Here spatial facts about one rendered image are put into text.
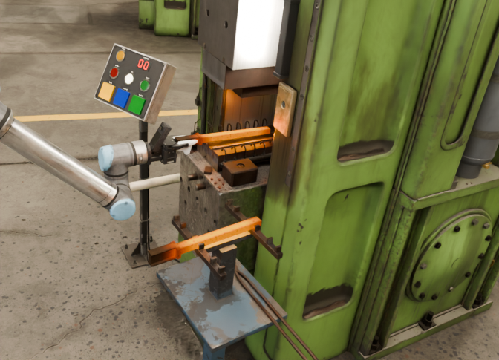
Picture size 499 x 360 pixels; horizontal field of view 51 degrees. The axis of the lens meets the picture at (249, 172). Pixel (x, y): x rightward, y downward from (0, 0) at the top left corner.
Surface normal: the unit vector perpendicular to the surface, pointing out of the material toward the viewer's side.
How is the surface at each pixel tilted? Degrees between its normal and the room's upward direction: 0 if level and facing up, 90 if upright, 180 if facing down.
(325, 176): 90
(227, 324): 0
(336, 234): 90
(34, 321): 0
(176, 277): 0
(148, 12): 89
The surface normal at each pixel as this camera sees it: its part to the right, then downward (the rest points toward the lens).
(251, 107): 0.48, 0.49
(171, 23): 0.19, 0.52
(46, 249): 0.11, -0.85
